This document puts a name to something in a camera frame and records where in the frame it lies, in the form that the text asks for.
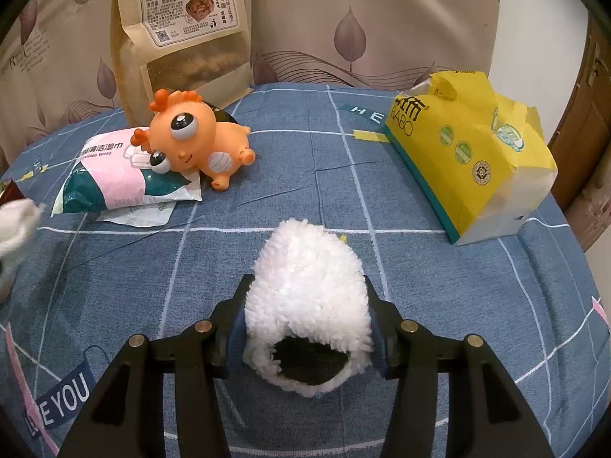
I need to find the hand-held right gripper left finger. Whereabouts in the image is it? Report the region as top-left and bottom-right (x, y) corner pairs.
(57, 274), (254, 458)

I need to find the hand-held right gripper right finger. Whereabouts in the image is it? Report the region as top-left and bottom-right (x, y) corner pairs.
(363, 274), (554, 458)

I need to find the white fluffy plush cover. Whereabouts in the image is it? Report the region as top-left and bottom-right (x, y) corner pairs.
(242, 218), (374, 399)

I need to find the pink white wet wipes pack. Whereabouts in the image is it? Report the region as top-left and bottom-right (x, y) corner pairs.
(52, 126), (204, 215)

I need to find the orange big-eyed rubber toy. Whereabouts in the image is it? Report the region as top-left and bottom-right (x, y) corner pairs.
(131, 88), (256, 190)

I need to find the white sock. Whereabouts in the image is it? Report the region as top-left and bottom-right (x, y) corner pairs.
(0, 199), (42, 299)

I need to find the flat white plastic packet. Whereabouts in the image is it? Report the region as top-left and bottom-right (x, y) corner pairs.
(95, 200), (179, 227)

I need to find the blue checked blanket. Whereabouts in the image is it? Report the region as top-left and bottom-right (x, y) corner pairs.
(0, 83), (607, 458)

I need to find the yellow tissue pack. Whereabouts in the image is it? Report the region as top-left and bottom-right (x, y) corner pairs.
(384, 71), (558, 247)

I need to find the kraft paper snack bag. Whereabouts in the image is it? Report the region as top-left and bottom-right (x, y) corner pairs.
(110, 0), (254, 127)

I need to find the brown wooden door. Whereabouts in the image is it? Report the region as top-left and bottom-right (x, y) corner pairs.
(546, 14), (611, 253)

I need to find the beige leaf print curtain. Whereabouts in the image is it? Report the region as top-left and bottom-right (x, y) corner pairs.
(0, 0), (507, 153)

